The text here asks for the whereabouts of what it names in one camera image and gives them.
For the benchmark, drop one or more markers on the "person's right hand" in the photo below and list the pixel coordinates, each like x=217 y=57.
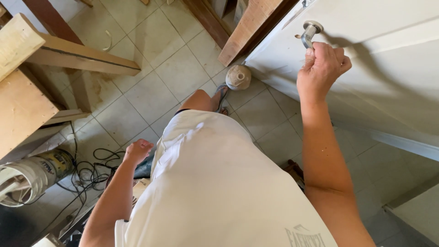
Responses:
x=319 y=75

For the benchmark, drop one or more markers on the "person's left hand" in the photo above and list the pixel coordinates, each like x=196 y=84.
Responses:
x=138 y=151

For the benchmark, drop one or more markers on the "person's left fingers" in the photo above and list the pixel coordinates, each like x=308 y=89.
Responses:
x=145 y=144

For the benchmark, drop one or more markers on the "person's leg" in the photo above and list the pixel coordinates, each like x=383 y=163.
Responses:
x=202 y=101

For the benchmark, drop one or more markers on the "person's white shirt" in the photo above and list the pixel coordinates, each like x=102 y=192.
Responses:
x=219 y=185

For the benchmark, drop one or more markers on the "grey flip-flop sandal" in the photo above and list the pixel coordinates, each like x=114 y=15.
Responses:
x=221 y=97

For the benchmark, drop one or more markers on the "white plastic strip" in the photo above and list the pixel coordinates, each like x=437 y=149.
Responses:
x=109 y=40

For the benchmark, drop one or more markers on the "white plastic bucket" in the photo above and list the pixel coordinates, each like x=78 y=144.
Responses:
x=31 y=176

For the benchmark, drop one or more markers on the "dark wooden plank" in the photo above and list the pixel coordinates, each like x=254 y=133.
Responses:
x=207 y=20

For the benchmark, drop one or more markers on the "white door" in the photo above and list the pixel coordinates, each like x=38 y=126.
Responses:
x=363 y=68

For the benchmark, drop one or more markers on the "wooden door frame plank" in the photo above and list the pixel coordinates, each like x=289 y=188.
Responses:
x=252 y=29

